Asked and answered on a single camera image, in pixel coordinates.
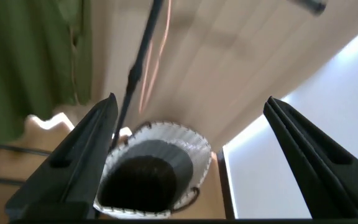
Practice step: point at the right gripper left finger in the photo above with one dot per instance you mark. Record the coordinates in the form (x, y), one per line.
(70, 174)

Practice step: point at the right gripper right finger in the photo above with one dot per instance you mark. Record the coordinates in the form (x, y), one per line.
(331, 174)

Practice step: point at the green long-sleeved shirt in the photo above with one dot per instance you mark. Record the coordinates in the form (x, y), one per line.
(26, 62)

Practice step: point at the white laundry basket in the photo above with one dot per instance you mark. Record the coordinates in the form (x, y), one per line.
(182, 140)

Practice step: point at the black clothes rack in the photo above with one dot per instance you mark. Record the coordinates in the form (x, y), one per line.
(138, 62)

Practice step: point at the pink clothes hanger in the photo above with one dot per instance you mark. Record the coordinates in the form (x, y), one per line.
(157, 65)

